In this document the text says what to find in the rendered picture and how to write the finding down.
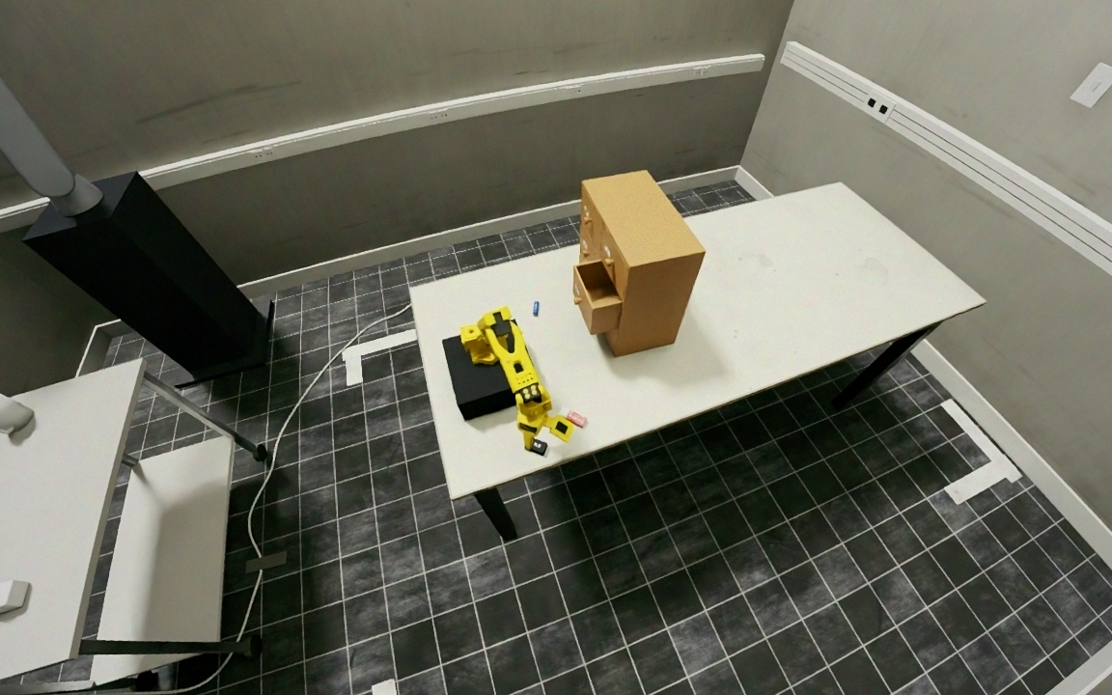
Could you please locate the red and white eraser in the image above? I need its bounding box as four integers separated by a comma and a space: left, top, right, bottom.
559, 406, 587, 429

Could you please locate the brown wooden chest of drawers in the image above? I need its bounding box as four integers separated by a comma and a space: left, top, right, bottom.
580, 171, 707, 358

